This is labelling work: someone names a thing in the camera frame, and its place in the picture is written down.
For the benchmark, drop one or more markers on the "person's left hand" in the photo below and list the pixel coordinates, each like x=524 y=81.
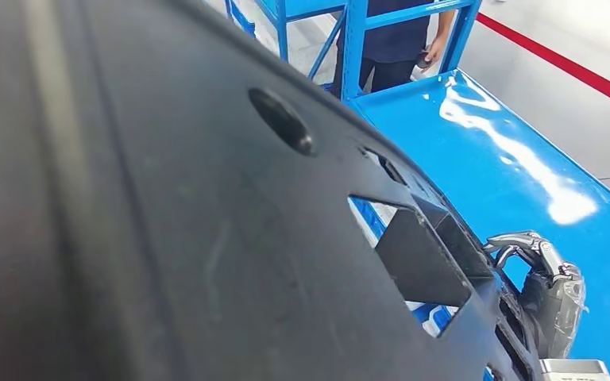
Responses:
x=435 y=50

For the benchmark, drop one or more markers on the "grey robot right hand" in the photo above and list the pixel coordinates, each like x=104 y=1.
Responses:
x=557 y=310

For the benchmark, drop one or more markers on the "black handheld device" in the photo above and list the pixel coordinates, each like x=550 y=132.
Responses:
x=422 y=60

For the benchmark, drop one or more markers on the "black plastic mounting plate part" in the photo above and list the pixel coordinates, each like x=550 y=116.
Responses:
x=126 y=210

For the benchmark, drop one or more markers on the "blue metal shelf rack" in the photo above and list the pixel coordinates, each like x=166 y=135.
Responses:
x=415 y=131
x=281 y=31

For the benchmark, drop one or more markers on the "person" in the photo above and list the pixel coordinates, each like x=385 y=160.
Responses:
x=394 y=31

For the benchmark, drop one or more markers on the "white car with red stripe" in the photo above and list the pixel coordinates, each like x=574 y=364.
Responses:
x=573 y=26

